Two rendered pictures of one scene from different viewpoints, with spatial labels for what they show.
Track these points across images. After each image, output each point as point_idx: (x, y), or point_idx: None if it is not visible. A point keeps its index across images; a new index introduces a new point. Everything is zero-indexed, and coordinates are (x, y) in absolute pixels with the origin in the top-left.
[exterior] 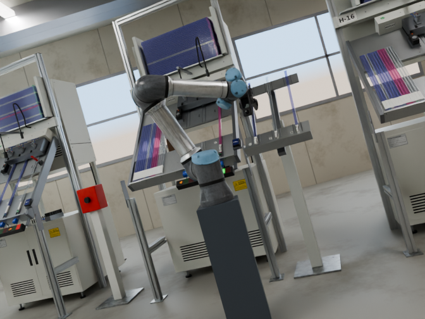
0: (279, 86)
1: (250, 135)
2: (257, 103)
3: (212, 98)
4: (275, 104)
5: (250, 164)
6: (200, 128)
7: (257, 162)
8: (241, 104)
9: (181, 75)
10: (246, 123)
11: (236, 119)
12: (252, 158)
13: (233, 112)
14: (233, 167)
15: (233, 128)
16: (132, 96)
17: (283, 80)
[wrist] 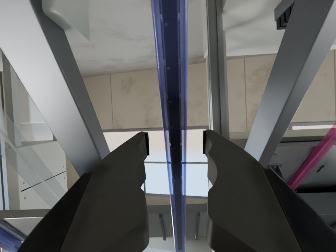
0: (30, 220)
1: (221, 81)
2: (41, 225)
3: (310, 204)
4: (62, 137)
5: (230, 44)
6: (302, 130)
7: (220, 13)
8: None
9: None
10: (222, 110)
11: (262, 118)
12: (225, 42)
13: (271, 147)
14: (287, 3)
15: (313, 68)
16: None
17: (25, 235)
